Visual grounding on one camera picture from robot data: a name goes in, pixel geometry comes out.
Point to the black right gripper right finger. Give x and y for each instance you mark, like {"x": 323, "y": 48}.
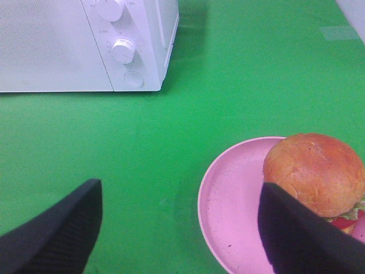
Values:
{"x": 296, "y": 240}

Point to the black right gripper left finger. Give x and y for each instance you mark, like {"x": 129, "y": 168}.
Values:
{"x": 58, "y": 240}

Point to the burger with lettuce and tomato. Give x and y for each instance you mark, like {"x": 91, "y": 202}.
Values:
{"x": 323, "y": 173}

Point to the pink round plate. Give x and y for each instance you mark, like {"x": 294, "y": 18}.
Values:
{"x": 228, "y": 202}

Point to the round white door button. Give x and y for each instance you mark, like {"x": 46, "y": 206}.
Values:
{"x": 134, "y": 78}

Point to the white microwave door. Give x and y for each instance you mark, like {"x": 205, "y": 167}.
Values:
{"x": 49, "y": 46}

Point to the lower white microwave knob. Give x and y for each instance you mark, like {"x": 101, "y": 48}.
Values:
{"x": 123, "y": 51}

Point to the white microwave knob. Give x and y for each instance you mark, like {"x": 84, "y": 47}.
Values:
{"x": 123, "y": 51}
{"x": 110, "y": 10}

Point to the clear tape patch far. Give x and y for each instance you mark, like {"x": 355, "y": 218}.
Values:
{"x": 339, "y": 33}

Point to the white microwave oven body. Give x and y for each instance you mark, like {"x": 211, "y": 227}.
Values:
{"x": 151, "y": 26}

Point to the upper white microwave knob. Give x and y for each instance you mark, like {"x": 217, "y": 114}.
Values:
{"x": 110, "y": 10}

